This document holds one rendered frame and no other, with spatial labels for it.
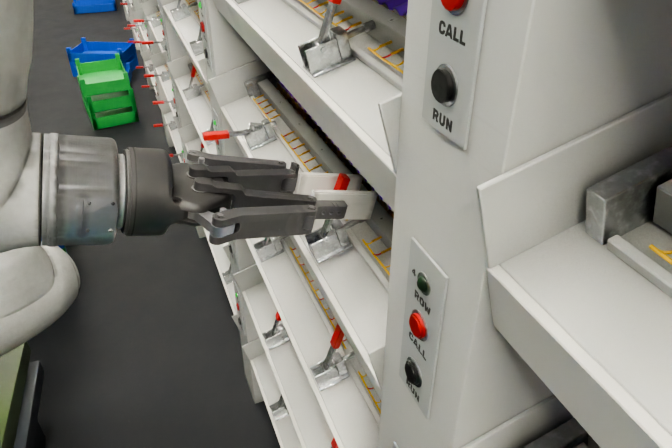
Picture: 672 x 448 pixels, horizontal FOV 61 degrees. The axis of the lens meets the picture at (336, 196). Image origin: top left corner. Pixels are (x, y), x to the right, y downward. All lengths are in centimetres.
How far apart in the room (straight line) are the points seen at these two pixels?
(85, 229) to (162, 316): 121
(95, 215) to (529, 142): 33
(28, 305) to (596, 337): 102
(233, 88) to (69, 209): 53
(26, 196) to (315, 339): 44
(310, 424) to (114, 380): 72
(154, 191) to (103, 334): 122
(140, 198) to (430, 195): 25
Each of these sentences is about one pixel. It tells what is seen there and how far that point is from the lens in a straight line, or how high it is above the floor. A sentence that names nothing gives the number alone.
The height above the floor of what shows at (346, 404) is 56.
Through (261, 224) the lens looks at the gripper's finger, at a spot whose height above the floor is 85.
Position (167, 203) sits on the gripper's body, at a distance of 48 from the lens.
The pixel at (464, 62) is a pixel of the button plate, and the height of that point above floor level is 104.
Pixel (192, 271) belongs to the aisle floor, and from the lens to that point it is 181.
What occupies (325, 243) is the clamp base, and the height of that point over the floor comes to 78.
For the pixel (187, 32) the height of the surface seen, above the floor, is 76.
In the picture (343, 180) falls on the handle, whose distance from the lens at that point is 55.
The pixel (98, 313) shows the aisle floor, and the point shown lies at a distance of 175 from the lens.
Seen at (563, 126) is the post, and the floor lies 102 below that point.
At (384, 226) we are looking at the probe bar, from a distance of 57.
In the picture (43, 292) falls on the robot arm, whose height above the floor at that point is 43.
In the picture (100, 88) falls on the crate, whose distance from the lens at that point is 274.
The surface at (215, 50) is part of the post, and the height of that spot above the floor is 85.
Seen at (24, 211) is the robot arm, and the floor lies 90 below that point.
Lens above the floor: 113
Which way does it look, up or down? 33 degrees down
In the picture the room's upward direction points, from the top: straight up
